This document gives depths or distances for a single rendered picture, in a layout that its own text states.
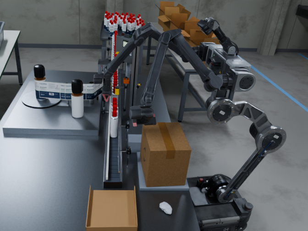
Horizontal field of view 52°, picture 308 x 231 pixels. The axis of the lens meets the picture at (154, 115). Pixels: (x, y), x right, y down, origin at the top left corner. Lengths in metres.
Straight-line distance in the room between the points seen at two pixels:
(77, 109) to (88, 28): 4.28
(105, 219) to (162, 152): 0.47
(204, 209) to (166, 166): 0.97
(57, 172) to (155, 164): 0.62
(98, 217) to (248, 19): 6.34
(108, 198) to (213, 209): 1.15
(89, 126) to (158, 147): 0.76
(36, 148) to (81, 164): 0.36
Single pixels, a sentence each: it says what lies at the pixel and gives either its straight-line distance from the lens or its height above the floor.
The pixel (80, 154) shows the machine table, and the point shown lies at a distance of 2.20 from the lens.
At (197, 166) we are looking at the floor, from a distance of 3.55.
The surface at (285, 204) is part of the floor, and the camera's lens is 3.46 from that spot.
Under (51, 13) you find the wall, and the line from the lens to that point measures 6.56.
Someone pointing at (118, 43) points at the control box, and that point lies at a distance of 2.47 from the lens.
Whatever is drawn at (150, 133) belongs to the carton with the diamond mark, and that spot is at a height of 1.12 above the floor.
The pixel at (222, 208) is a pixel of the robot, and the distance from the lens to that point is 2.81.
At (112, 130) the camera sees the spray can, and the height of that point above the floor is 0.94.
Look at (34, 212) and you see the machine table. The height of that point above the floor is 0.83.
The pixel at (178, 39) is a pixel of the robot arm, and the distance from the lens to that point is 1.88.
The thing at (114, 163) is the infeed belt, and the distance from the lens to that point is 2.04.
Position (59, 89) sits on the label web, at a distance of 2.66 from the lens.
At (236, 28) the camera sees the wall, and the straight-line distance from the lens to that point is 7.47.
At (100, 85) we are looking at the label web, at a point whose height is 1.00.
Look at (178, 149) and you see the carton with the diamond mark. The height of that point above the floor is 1.12.
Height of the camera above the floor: 2.16
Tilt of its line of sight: 30 degrees down
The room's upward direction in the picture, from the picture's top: 6 degrees clockwise
